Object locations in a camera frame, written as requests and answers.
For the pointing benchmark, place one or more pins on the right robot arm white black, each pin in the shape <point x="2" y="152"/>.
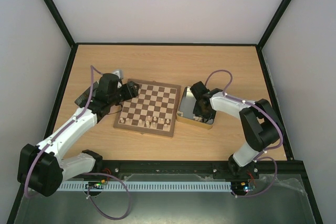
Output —
<point x="261" y="126"/>

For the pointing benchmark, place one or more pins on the wooden chess board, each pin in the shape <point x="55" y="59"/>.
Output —
<point x="154" y="99"/>

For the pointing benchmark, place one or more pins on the black aluminium frame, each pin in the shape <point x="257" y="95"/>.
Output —
<point x="288" y="167"/>

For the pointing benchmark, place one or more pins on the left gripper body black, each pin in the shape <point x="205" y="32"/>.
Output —
<point x="130" y="93"/>

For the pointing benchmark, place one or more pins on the light chess pawn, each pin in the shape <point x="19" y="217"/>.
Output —
<point x="128" y="121"/>

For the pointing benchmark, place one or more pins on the silver tin with dark pieces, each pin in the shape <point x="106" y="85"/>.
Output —
<point x="82" y="99"/>

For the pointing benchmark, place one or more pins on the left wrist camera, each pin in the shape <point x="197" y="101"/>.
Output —
<point x="119" y="73"/>

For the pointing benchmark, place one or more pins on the light blue cable duct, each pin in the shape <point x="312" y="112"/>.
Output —
<point x="148" y="186"/>

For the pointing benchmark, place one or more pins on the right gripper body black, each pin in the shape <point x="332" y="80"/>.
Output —
<point x="200" y="106"/>

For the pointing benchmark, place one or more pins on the gold tin with light pieces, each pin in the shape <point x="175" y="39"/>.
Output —
<point x="185" y="112"/>

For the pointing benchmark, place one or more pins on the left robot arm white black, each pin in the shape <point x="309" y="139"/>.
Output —
<point x="43" y="167"/>

